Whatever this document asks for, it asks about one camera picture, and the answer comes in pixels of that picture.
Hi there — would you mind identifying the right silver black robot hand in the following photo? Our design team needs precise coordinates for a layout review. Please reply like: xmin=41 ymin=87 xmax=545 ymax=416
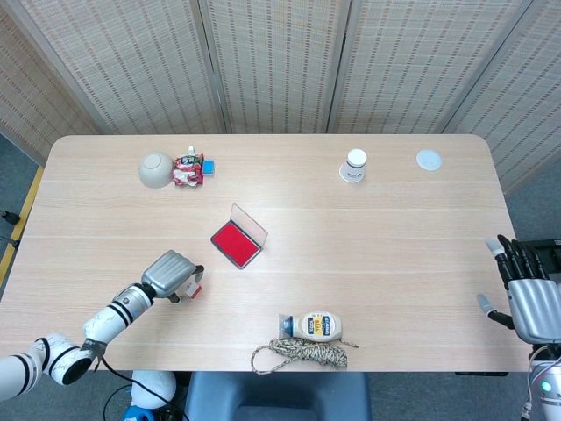
xmin=476 ymin=234 xmax=561 ymax=344

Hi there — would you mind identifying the white rounded plastic cover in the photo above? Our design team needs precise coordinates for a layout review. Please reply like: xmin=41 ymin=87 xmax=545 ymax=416
xmin=131 ymin=371 xmax=178 ymax=410

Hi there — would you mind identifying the speckled coiled rope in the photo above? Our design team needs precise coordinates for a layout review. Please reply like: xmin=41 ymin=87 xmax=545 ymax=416
xmin=250 ymin=336 xmax=361 ymax=376

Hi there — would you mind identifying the white upturned paper cup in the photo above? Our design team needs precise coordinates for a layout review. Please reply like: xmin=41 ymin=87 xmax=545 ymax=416
xmin=337 ymin=148 xmax=368 ymax=184

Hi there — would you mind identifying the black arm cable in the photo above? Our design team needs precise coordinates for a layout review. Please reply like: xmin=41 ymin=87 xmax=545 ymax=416
xmin=92 ymin=350 xmax=176 ymax=409

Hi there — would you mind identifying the red ink pad case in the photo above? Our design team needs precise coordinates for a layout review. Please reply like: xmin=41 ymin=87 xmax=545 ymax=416
xmin=209 ymin=203 xmax=269 ymax=270

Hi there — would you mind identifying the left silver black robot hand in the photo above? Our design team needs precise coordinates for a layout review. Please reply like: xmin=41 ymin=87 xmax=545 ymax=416
xmin=140 ymin=249 xmax=206 ymax=304

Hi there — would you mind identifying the mayonnaise squeeze bottle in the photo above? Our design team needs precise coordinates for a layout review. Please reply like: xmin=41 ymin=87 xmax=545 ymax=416
xmin=278 ymin=310 xmax=344 ymax=344

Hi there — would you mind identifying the black box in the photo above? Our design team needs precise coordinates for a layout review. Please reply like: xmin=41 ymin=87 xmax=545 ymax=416
xmin=516 ymin=238 xmax=561 ymax=276

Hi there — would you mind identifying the woven folding screen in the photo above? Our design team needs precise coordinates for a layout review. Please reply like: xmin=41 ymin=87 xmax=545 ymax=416
xmin=0 ymin=0 xmax=561 ymax=195

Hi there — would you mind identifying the beige upturned bowl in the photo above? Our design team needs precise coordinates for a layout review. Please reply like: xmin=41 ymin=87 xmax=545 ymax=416
xmin=138 ymin=150 xmax=174 ymax=190

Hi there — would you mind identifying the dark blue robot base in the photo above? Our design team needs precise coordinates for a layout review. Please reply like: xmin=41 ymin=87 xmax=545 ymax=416
xmin=182 ymin=371 xmax=373 ymax=421

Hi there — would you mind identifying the white round table grommet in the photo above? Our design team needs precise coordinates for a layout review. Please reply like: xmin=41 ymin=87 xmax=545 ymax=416
xmin=415 ymin=149 xmax=443 ymax=172

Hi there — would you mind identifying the blue object under table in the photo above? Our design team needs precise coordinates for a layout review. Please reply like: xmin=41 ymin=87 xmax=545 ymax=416
xmin=124 ymin=405 xmax=154 ymax=421

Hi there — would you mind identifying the red crumpled snack pouch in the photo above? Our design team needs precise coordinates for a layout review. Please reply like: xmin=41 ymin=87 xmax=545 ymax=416
xmin=172 ymin=146 xmax=206 ymax=189

